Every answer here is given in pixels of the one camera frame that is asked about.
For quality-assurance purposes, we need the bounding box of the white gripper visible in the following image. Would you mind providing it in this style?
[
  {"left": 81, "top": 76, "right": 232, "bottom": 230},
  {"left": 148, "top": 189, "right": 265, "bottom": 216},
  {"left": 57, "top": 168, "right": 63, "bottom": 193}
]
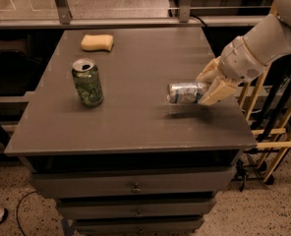
[{"left": 196, "top": 36, "right": 266, "bottom": 106}]

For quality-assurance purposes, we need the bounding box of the silver blue redbull can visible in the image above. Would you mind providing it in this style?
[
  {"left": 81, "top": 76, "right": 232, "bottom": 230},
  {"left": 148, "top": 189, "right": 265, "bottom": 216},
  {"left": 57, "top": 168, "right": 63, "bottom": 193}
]
[{"left": 167, "top": 82, "right": 208, "bottom": 104}]

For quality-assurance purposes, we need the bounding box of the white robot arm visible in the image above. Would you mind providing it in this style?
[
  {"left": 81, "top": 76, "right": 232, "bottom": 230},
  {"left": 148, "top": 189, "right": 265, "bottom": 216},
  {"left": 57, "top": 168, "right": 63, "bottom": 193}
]
[{"left": 197, "top": 0, "right": 291, "bottom": 106}]

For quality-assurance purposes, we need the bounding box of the green soda can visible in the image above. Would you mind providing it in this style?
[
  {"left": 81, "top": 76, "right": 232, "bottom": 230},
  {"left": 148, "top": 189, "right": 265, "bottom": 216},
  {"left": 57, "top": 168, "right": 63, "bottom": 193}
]
[{"left": 72, "top": 58, "right": 103, "bottom": 107}]

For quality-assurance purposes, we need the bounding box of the yellow wooden rack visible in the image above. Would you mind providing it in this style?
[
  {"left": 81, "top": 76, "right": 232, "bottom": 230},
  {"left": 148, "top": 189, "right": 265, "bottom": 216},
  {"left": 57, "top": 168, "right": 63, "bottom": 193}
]
[{"left": 235, "top": 54, "right": 291, "bottom": 191}]

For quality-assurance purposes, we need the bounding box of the grey metal railing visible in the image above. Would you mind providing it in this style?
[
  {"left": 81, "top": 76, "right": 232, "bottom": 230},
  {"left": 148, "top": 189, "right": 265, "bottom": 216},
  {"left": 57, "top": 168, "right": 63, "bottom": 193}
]
[{"left": 0, "top": 0, "right": 272, "bottom": 29}]

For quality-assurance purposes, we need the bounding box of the top grey drawer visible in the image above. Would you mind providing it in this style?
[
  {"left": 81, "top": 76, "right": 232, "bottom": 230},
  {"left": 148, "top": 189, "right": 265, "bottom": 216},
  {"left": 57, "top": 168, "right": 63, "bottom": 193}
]
[{"left": 30, "top": 166, "right": 235, "bottom": 199}]

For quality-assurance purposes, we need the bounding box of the grey drawer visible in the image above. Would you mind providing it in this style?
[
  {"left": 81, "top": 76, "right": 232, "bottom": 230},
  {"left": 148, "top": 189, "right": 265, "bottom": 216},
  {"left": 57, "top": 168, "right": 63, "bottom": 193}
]
[
  {"left": 58, "top": 198, "right": 215, "bottom": 219},
  {"left": 30, "top": 166, "right": 235, "bottom": 199},
  {"left": 75, "top": 217, "right": 204, "bottom": 235}
]

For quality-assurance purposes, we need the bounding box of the yellow sponge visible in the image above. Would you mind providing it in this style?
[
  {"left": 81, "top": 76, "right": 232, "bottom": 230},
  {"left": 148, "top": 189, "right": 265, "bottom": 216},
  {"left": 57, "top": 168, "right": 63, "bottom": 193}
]
[{"left": 81, "top": 34, "right": 114, "bottom": 51}]

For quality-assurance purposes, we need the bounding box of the middle grey drawer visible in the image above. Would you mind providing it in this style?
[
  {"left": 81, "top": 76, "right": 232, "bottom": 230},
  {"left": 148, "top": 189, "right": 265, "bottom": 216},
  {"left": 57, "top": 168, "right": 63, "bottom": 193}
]
[{"left": 58, "top": 198, "right": 215, "bottom": 219}]

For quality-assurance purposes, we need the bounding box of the grey drawer cabinet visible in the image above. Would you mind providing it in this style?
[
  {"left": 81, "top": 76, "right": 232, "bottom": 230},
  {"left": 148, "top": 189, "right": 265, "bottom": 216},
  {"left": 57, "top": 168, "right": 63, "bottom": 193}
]
[{"left": 4, "top": 27, "right": 258, "bottom": 236}]

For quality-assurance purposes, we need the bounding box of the bottom grey drawer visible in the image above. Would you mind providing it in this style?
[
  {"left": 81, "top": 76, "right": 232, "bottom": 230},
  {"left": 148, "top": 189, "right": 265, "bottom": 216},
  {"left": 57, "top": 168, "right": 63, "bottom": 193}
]
[{"left": 75, "top": 217, "right": 204, "bottom": 235}]

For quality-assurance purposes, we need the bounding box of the black floor cable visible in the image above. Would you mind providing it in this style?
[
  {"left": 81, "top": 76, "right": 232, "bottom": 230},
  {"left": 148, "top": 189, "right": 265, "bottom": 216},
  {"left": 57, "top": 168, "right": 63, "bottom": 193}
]
[{"left": 15, "top": 190, "right": 39, "bottom": 236}]

